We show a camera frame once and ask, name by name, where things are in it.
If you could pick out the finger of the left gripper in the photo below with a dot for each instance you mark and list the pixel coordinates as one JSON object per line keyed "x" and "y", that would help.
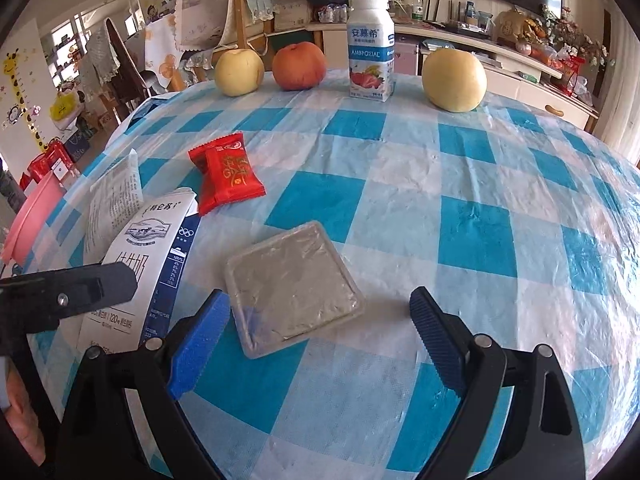
{"x": 37, "y": 302}

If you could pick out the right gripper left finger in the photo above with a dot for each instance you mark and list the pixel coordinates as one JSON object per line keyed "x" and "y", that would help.
{"x": 98, "y": 438}

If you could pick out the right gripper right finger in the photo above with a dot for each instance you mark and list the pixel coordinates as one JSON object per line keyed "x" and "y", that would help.
{"x": 540, "y": 439}

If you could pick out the pink plastic basin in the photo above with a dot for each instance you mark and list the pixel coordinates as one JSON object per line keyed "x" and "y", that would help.
{"x": 30, "y": 219}

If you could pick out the white blue milk carton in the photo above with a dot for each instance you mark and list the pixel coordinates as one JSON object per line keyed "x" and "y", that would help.
{"x": 154, "y": 244}

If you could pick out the white printed paper leaflet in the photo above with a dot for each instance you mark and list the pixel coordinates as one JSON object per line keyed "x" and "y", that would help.
{"x": 115, "y": 198}

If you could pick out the small red candy wrapper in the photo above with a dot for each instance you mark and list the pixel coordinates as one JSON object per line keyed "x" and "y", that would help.
{"x": 227, "y": 174}

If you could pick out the clear plastic tray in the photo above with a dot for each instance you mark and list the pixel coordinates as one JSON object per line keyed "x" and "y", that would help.
{"x": 288, "y": 288}

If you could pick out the person left hand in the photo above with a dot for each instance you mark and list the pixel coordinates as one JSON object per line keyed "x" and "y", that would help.
{"x": 22, "y": 418}

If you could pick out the red gift boxes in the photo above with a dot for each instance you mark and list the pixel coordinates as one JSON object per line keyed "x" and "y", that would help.
{"x": 54, "y": 160}

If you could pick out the dark wooden chair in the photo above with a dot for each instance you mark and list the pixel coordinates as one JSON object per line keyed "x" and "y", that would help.
{"x": 116, "y": 70}

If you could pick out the dining table with cloth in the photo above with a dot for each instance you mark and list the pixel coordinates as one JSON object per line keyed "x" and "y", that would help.
{"x": 163, "y": 55}

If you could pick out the left yellow pear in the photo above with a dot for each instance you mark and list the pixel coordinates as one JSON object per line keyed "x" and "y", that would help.
{"x": 239, "y": 72}

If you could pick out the yellow pear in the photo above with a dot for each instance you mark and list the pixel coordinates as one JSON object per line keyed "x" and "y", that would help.
{"x": 239, "y": 72}
{"x": 454, "y": 80}

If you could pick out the light wooden chair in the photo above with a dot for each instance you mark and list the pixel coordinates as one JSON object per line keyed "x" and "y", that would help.
{"x": 205, "y": 25}

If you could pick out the red apple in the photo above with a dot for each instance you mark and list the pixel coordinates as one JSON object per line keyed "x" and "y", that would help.
{"x": 299, "y": 66}

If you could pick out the cream TV cabinet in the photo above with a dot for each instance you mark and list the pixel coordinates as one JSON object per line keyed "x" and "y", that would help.
{"x": 519, "y": 82}

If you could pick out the right yellow pear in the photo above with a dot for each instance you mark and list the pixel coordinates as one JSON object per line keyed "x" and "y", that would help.
{"x": 454, "y": 80}

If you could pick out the white yogurt drink bottle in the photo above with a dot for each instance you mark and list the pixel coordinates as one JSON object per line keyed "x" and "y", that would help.
{"x": 370, "y": 50}

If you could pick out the giraffe height wall sticker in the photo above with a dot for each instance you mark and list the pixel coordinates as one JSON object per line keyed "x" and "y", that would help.
{"x": 22, "y": 111}

